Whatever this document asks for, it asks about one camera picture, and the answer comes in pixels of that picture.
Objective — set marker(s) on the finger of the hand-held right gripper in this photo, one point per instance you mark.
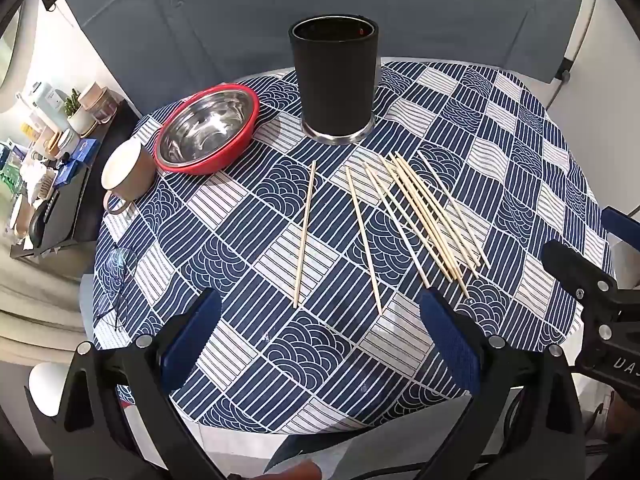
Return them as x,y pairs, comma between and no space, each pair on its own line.
622,225
575,265

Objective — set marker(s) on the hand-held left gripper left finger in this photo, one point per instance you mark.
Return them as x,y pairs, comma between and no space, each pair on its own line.
192,340

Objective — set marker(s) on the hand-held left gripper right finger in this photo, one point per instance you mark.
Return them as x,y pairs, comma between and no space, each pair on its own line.
450,340

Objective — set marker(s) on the bunch of wooden chopsticks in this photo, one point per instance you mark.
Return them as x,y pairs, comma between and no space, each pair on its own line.
430,215

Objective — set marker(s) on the single wooden chopstick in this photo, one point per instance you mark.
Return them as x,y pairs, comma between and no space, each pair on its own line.
305,235
364,240

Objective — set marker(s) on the black cylindrical utensil holder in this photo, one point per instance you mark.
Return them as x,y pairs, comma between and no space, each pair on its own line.
335,85

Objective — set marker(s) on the person's right hand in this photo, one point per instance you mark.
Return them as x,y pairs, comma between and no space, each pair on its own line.
612,412

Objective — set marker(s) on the blue white patterned tablecloth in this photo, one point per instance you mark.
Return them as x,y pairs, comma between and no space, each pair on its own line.
300,350

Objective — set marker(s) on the thin-framed eyeglasses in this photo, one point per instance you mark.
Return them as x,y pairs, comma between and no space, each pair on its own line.
119,248

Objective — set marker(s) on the black side table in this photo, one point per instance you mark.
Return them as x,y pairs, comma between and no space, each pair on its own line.
85,200

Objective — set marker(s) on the beige mug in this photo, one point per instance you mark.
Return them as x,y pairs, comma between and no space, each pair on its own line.
125,170

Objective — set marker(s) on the red steel-lined bowl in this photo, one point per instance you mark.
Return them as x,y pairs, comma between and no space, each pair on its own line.
205,130

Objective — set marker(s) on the blue boxes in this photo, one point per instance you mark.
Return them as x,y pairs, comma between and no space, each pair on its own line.
75,160

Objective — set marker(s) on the small potted plant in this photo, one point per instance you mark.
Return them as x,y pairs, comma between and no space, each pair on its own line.
77,117

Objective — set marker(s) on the pink candle jar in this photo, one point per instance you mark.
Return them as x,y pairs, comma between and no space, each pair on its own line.
102,105

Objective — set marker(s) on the white dispenser bottle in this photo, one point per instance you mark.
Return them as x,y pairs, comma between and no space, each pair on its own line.
45,97

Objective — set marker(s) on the grey backdrop cloth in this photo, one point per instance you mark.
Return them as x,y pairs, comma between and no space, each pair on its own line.
200,20

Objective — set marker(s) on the black wall plug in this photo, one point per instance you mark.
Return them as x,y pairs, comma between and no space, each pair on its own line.
566,71

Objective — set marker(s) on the oval wall mirror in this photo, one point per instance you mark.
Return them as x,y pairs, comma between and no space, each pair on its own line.
7,55

